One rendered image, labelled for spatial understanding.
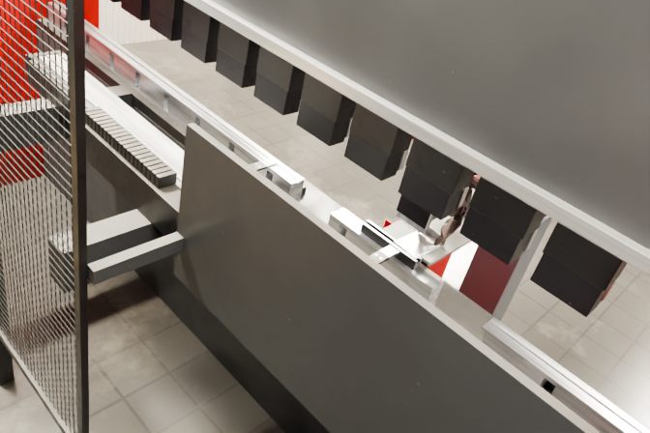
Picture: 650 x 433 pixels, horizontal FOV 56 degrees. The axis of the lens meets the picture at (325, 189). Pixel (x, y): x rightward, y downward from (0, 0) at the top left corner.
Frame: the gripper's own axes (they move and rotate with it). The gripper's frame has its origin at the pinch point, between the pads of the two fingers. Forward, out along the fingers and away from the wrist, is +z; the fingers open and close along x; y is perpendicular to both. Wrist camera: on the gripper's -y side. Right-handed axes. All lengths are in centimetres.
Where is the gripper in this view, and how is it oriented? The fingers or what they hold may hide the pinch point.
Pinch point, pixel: (428, 236)
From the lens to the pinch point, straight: 177.9
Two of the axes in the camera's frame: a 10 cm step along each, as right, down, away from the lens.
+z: -6.2, 7.8, 0.0
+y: -4.3, -3.5, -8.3
